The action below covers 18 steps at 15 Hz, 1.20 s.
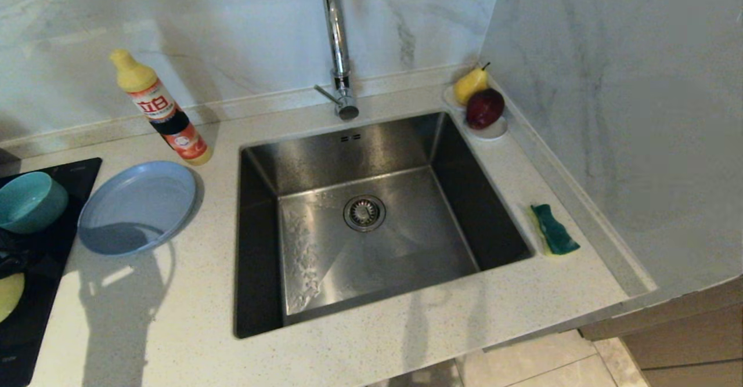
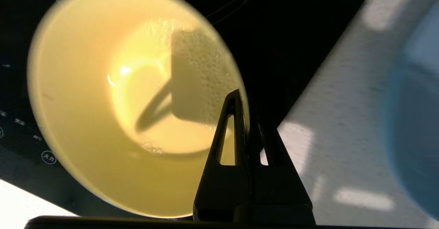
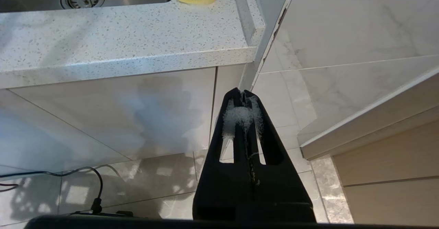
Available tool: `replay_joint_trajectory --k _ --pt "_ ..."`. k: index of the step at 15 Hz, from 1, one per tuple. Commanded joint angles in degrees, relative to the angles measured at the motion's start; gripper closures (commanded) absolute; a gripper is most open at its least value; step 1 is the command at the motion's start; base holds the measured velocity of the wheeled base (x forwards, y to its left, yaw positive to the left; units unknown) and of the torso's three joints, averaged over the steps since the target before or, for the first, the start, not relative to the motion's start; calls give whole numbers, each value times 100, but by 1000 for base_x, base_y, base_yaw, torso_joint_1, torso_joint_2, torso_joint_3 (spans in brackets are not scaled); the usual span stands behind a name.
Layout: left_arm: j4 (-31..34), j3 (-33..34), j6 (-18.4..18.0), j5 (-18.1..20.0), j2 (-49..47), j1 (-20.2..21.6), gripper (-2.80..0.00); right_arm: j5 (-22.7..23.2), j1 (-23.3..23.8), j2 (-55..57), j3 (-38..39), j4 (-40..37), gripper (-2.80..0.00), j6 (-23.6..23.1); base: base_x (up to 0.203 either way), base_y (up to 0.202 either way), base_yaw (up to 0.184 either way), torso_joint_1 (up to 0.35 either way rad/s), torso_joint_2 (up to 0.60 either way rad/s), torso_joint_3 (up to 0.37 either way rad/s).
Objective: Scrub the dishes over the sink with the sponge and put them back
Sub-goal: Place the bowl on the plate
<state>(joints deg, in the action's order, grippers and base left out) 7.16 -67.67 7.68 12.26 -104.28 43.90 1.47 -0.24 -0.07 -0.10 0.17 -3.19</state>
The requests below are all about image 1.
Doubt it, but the yellow bowl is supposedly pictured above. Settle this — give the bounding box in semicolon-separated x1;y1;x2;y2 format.
0;273;26;324

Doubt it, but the teal bowl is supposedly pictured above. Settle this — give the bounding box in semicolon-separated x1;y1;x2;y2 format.
0;171;69;235

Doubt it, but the grey-blue plate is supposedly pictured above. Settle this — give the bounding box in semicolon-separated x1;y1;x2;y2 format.
77;161;198;256

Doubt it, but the yellow dish soap bottle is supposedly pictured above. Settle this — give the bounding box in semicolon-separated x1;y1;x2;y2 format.
110;49;213;166

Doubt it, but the chrome faucet lever handle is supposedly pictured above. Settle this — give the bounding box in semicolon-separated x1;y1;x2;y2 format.
313;85;344;108

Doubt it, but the green and yellow sponge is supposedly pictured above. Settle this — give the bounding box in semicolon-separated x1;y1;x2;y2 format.
529;204;581;257

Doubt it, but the metal sink drain strainer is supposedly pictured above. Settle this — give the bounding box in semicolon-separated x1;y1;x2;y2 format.
343;195;387;233

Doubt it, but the stainless steel sink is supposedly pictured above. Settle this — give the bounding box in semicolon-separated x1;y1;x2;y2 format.
233;111;533;339

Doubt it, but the black induction cooktop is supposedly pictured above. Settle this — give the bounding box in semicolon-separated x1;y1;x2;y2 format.
0;158;103;387

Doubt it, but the chrome kitchen faucet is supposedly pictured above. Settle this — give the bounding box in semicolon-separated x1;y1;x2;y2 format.
322;0;360;122

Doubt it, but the yellow pear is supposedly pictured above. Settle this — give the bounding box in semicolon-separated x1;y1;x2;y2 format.
453;62;491;106

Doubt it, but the dark red apple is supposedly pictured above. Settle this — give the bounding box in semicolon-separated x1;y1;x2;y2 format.
465;88;506;130

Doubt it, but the light wood cabinet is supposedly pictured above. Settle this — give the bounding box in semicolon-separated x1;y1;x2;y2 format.
579;280;743;387

